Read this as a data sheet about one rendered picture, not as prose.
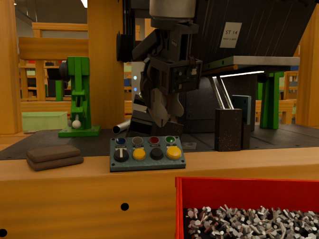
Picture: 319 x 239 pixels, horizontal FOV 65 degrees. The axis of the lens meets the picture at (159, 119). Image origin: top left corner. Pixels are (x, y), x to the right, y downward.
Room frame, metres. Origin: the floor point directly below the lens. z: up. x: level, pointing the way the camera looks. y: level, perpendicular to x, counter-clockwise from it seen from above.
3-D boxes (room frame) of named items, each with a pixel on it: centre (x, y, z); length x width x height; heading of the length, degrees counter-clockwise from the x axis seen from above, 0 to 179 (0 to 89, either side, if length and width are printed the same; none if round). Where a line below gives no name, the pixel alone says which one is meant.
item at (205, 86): (1.00, -0.20, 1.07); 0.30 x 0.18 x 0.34; 99
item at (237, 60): (0.76, -0.21, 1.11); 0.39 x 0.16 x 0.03; 9
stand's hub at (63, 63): (0.90, 0.33, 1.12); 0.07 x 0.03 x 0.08; 9
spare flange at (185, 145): (0.68, -0.08, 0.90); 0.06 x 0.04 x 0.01; 170
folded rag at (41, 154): (0.53, 0.22, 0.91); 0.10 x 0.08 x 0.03; 128
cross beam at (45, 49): (1.21, -0.05, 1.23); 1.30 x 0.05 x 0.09; 99
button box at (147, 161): (0.52, 0.03, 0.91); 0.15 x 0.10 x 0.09; 99
